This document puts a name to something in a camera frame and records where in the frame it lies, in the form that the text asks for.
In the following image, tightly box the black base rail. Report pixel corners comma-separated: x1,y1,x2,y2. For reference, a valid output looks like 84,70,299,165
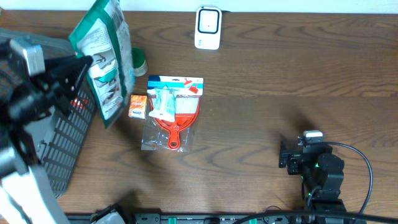
65,212,368,224

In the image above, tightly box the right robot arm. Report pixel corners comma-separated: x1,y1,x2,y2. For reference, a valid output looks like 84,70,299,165
279,141,346,212

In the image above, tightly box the white barcode scanner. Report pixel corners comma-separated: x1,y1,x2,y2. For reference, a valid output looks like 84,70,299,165
194,6,222,50

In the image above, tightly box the pale green wipes packet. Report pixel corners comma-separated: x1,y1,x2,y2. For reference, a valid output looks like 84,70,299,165
147,86,179,122

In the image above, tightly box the red dustpan brush package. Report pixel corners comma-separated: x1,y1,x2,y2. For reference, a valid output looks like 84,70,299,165
141,75,204,152

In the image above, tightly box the green lid white jar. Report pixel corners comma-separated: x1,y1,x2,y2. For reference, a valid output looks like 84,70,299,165
132,47,148,77

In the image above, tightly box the orange snack box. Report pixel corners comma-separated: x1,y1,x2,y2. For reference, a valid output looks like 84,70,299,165
128,95,147,119

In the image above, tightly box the red coffee stick sachet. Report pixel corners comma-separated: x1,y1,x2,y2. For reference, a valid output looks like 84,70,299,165
70,98,88,110

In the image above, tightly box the grey plastic mesh basket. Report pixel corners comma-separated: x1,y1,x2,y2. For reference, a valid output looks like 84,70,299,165
1,28,96,198

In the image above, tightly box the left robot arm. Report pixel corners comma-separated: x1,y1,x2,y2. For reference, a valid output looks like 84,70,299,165
1,56,93,223

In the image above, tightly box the green grip gloves package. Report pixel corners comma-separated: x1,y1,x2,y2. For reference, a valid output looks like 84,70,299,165
69,0,135,128

